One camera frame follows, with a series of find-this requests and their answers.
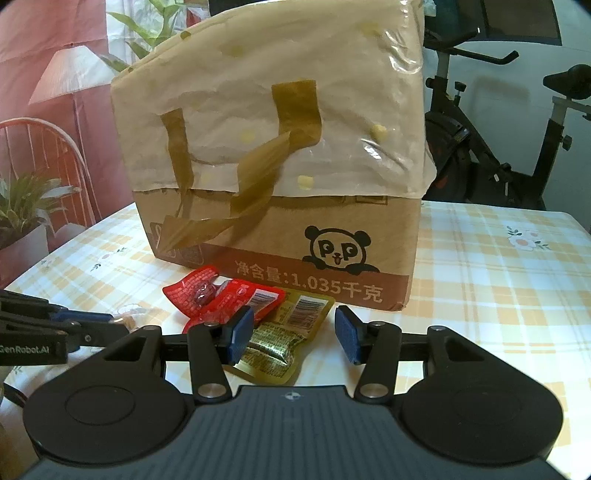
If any green leafy plant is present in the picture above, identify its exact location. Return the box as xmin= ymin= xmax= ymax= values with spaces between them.
xmin=98 ymin=0 xmax=197 ymax=72

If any olive gold snack packet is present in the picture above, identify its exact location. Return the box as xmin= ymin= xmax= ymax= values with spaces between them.
xmin=228 ymin=287 xmax=336 ymax=387

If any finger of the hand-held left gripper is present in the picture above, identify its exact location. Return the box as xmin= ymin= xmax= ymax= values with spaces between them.
xmin=0 ymin=289 xmax=115 ymax=325
xmin=0 ymin=323 xmax=131 ymax=348

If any red snack packet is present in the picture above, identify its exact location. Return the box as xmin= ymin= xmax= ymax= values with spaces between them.
xmin=181 ymin=278 xmax=286 ymax=335
xmin=161 ymin=264 xmax=223 ymax=320

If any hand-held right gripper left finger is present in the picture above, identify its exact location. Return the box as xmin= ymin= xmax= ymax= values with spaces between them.
xmin=69 ymin=306 xmax=256 ymax=405

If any black exercise bike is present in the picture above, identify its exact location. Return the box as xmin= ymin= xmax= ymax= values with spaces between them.
xmin=421 ymin=28 xmax=591 ymax=213

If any brown cardboard box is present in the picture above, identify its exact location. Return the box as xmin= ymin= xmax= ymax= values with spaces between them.
xmin=133 ymin=187 xmax=424 ymax=313

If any dark cloth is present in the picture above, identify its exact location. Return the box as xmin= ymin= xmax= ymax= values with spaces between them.
xmin=479 ymin=0 xmax=563 ymax=47

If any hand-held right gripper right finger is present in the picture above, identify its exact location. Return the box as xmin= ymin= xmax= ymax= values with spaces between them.
xmin=335 ymin=305 xmax=523 ymax=405

